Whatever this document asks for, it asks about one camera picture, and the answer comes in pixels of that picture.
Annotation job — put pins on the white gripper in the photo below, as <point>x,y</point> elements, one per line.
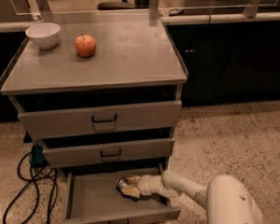
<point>144,184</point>

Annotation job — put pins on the silver redbull can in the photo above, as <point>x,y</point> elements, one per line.
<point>123,182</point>

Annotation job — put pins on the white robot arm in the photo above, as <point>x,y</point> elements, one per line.
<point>225,199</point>

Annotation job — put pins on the bottom grey drawer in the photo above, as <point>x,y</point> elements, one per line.
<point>92,197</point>

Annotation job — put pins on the grey drawer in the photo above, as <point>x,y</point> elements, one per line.
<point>92,197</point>
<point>102,119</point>
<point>113,152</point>

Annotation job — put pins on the middle grey drawer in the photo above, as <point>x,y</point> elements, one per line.
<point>113,152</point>

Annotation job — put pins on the grey drawer cabinet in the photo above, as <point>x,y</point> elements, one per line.
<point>135,62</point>

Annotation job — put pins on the top grey drawer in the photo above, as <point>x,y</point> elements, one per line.
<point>102,119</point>

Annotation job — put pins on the blue power box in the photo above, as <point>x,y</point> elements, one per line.
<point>37,157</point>

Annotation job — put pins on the red apple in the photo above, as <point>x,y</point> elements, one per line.
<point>85,45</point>

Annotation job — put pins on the white ceramic bowl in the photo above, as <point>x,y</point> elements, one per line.
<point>44,35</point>

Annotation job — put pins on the black office chair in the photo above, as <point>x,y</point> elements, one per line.
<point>123,4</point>

